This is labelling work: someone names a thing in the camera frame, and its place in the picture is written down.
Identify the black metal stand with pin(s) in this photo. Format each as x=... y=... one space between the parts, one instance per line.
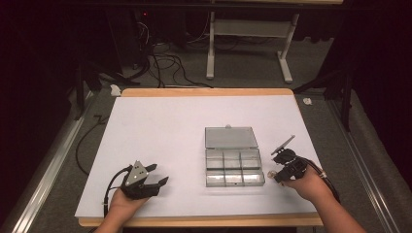
x=347 y=97
x=80 y=92

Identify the person's right hand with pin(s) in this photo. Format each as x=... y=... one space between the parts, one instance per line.
x=306 y=186

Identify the white metal desk frame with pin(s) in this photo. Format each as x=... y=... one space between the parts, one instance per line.
x=249 y=28

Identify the metal floor rail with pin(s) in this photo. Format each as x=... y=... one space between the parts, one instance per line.
x=362 y=174
x=48 y=181

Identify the crumpled white paper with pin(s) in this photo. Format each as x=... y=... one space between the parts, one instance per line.
x=115 y=90

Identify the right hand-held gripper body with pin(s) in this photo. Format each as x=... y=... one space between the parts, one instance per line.
x=293 y=166

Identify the black computer tower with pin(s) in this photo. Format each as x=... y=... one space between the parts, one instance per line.
x=129 y=35

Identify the clear plastic compartment box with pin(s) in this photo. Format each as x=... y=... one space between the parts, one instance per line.
x=233 y=168

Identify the small white paper scrap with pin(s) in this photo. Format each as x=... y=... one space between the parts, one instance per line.
x=307 y=101

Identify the white table mat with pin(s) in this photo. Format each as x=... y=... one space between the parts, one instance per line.
x=168 y=129

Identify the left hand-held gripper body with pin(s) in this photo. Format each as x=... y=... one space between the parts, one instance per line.
x=137 y=184

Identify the person's left hand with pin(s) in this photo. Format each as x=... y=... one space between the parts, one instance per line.
x=124 y=204

